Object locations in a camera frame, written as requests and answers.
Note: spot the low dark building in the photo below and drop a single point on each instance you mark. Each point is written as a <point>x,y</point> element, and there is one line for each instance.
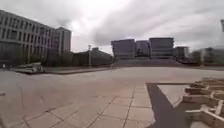
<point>98,57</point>

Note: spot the large grey many-windowed building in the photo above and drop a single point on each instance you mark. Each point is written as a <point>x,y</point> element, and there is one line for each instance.
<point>23,36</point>

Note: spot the low raised stone ledge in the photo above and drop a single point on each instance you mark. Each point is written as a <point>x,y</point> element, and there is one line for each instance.
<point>76,70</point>

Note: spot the grey paved plaza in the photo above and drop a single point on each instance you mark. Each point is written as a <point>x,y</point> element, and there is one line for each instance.
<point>83,90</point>

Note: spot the pale stone block installation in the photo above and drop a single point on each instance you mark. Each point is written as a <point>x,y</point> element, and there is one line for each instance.
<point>203,100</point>

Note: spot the pale low building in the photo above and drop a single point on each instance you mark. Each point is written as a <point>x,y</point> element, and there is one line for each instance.
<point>213,55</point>

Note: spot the wide grey stairs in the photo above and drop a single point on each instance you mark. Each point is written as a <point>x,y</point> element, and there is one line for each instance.
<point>146,62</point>

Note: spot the row of dark trees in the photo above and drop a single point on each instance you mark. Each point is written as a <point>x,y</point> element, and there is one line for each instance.
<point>56,59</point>

